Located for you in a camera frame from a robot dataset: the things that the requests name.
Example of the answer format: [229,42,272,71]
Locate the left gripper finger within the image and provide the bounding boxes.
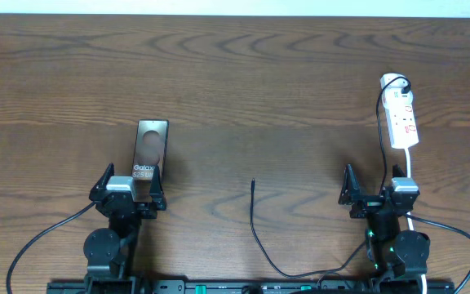
[149,165,165,203]
[91,163,114,196]

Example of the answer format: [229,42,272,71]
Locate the white power strip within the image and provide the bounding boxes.
[380,73,419,149]

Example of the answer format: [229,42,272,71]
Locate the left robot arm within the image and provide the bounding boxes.
[83,164,166,293]

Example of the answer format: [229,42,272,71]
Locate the black charging cable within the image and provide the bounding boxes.
[249,75,413,279]

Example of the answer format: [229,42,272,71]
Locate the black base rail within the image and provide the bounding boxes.
[47,278,455,294]

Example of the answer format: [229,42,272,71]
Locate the Samsung Galaxy smartphone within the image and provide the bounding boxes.
[131,119,169,181]

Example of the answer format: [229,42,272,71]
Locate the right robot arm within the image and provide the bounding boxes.
[338,165,430,293]

